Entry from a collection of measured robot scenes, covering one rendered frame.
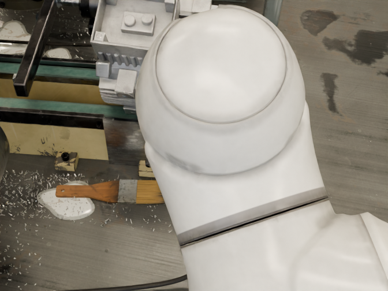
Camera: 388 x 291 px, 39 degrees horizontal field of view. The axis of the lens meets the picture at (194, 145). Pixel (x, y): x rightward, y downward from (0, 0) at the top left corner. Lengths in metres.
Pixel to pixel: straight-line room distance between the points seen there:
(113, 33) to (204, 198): 0.60
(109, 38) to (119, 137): 0.21
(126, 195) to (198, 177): 0.72
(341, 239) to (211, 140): 0.10
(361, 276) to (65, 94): 0.88
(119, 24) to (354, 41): 0.68
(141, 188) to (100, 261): 0.16
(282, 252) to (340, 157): 0.83
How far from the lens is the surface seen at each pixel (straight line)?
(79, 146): 1.07
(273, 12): 1.25
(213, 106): 0.28
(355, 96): 1.26
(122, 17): 0.90
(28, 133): 1.07
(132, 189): 1.04
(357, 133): 1.19
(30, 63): 0.95
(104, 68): 0.90
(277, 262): 0.31
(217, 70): 0.28
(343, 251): 0.32
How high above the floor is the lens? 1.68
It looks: 52 degrees down
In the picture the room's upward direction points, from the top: 3 degrees clockwise
